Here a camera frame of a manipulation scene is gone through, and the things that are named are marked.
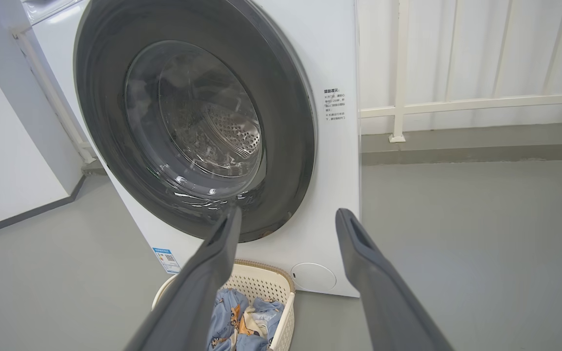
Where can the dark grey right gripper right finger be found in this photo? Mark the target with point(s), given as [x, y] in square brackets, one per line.
[383, 302]

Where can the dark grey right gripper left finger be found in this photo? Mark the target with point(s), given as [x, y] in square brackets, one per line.
[198, 292]

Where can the blue printed clothes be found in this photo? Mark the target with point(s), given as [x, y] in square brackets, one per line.
[230, 317]

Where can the dark round washing machine door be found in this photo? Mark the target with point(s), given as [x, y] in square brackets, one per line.
[110, 122]

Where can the cream perforated laundry basket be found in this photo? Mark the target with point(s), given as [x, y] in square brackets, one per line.
[261, 282]

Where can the white front-load washing machine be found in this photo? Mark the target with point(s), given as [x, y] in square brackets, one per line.
[332, 195]

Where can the blue energy label sticker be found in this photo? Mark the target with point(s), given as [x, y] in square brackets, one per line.
[166, 261]

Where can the white metal railing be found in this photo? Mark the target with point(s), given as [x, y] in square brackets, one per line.
[400, 73]

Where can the white pipe frame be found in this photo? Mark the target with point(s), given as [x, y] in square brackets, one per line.
[51, 95]

